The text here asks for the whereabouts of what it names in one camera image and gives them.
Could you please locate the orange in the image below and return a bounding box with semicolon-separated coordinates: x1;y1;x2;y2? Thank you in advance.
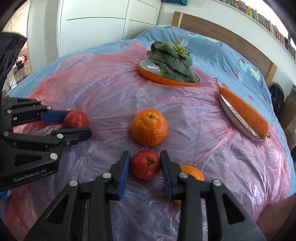
170;163;205;204
130;109;168;147

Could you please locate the red apple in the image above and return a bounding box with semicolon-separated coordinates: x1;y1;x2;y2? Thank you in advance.
129;151;161;180

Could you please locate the small red fruit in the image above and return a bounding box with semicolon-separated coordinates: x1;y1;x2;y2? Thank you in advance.
63;110;88;128

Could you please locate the orange back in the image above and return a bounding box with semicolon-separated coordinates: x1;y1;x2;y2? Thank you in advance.
130;109;168;147

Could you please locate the white oval plate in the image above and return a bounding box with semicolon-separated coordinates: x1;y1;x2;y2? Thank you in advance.
220;94;266;142

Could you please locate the pink plastic sheet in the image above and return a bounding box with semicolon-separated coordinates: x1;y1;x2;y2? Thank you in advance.
3;41;295;240

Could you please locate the white wardrobe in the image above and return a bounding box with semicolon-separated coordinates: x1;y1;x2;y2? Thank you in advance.
27;0;161;72

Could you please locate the large carrot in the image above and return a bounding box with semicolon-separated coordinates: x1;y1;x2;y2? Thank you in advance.
216;81;271;138

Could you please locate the orange oval dish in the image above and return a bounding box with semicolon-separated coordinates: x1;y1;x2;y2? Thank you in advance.
137;59;200;87

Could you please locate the green leafy vegetable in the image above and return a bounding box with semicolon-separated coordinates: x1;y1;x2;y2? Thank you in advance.
147;41;199;84

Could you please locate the wooden dresser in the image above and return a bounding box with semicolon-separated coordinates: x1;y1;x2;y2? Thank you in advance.
280;86;296;150

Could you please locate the blue cartoon bedsheet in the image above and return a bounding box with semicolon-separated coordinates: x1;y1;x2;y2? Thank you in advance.
10;25;295;199

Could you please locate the black backpack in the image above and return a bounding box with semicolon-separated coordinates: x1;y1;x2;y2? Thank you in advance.
269;83;284;117

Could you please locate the wooden headboard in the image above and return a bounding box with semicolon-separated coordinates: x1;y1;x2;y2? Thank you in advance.
171;11;278;87

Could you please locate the row of books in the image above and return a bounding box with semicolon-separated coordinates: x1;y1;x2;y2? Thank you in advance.
220;0;295;60

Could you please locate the teal curtain left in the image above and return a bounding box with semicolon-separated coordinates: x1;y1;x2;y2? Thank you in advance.
162;0;188;6

